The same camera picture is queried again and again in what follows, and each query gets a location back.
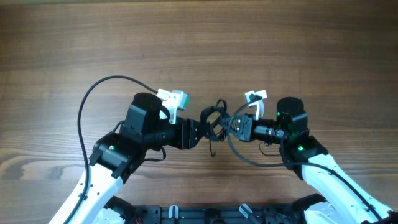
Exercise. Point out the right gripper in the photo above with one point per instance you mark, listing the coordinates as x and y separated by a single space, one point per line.
244 132

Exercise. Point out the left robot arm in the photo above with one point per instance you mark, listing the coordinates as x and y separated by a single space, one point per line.
151 123

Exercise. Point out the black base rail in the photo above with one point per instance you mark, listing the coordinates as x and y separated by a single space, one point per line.
268 214

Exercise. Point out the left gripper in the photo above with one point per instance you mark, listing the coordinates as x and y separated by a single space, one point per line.
185 137

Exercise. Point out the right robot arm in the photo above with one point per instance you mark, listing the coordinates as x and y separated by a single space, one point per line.
343 199

